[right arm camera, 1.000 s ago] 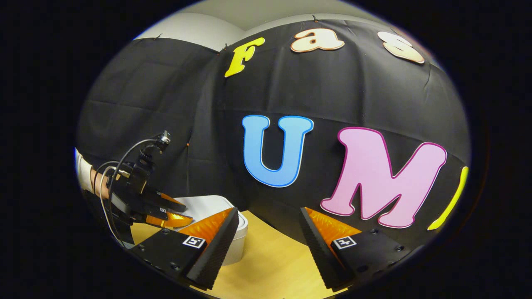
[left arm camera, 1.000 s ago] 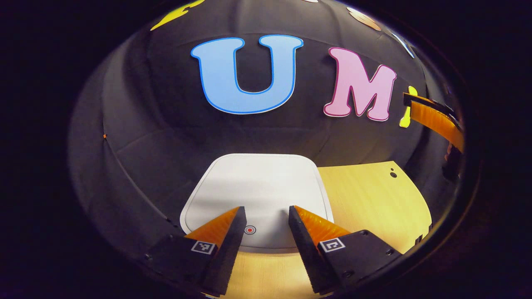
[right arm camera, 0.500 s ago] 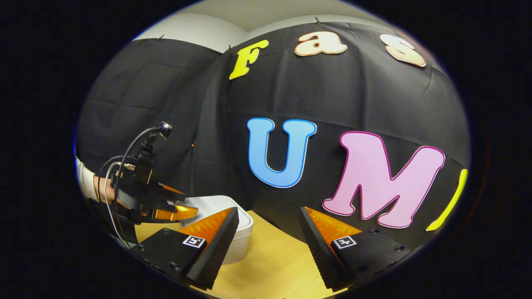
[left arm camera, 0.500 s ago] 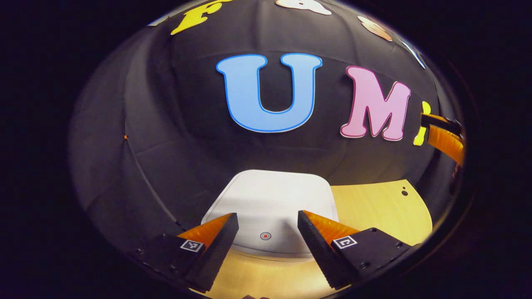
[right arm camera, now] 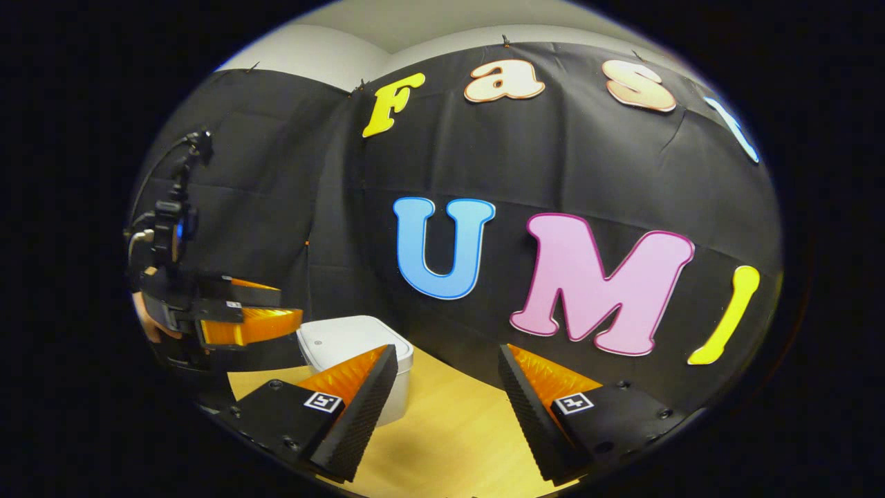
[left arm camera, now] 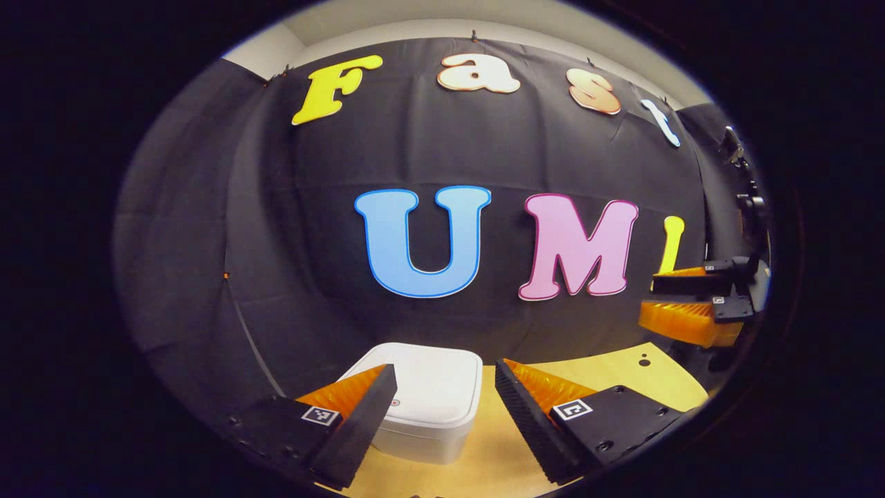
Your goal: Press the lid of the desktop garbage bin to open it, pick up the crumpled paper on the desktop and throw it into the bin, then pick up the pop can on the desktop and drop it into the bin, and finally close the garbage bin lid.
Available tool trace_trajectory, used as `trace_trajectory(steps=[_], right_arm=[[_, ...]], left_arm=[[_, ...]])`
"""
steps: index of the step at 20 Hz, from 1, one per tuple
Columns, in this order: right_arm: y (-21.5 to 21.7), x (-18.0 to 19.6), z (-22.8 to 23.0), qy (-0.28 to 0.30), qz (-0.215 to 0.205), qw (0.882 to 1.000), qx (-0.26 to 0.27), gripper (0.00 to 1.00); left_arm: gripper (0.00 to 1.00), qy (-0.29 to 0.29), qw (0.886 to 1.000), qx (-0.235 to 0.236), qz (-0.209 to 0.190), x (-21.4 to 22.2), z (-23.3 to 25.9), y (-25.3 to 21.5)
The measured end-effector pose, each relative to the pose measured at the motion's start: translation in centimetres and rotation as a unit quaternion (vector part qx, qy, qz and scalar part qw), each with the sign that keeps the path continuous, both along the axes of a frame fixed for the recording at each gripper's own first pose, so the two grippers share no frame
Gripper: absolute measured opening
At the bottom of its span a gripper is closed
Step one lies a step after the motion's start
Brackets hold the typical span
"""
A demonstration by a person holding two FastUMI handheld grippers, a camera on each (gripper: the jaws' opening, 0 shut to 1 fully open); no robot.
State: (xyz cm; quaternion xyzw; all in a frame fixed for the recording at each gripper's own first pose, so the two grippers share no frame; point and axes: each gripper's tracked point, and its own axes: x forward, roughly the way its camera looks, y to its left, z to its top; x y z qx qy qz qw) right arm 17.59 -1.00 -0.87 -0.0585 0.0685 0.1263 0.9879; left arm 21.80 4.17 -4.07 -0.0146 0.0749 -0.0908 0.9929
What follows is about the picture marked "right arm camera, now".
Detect white desktop garbage bin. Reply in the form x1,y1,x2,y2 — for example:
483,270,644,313
297,315,414,427

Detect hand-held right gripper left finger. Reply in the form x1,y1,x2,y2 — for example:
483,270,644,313
232,344,400,483

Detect wooden desktop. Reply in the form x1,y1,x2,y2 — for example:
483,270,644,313
228,346,588,498

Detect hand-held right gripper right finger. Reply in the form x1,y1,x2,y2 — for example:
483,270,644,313
498,344,686,486

